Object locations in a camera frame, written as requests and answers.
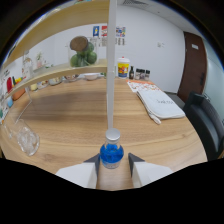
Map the black chair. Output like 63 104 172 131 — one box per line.
182 91 224 161

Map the blue liquid bottle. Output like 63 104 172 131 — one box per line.
99 127 125 170

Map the two-tier wooden shelf rack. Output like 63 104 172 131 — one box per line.
0 0 118 133

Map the clear glass with ice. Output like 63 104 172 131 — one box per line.
13 118 41 157

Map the white fabric pouch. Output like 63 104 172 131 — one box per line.
136 89 186 125

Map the brown door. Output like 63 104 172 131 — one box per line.
176 31 208 104

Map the red wall poster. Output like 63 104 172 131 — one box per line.
100 25 109 47

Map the jar of limes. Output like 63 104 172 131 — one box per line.
68 35 100 68

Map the blue wall poster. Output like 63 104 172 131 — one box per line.
92 25 101 47

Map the white bowl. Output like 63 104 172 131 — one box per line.
83 73 100 81

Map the colourful wall poster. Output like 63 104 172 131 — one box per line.
115 26 127 46

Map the orange printed paper sheet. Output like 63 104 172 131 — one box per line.
126 79 161 93

